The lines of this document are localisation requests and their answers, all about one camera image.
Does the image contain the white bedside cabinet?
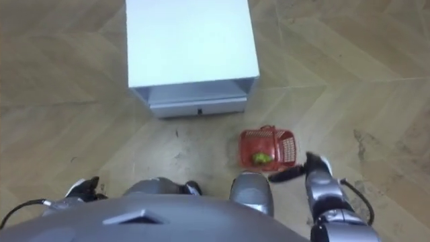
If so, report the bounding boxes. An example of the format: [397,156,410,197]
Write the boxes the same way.
[125,0,261,119]

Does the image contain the red plastic basket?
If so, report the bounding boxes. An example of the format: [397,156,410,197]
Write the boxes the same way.
[239,124,298,172]

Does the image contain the robot body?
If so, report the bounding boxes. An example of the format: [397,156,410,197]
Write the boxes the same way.
[0,194,312,242]

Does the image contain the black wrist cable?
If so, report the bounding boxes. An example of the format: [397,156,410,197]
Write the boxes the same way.
[0,198,53,231]
[339,178,376,227]

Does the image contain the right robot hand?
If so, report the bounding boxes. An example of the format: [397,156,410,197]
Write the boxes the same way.
[304,151,334,177]

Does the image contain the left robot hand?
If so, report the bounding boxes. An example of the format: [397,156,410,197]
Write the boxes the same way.
[64,175,108,203]

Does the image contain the green soft toy fruit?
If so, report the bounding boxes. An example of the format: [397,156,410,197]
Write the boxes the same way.
[252,152,273,166]

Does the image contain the robot legs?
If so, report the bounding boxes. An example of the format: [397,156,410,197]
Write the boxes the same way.
[122,164,307,218]

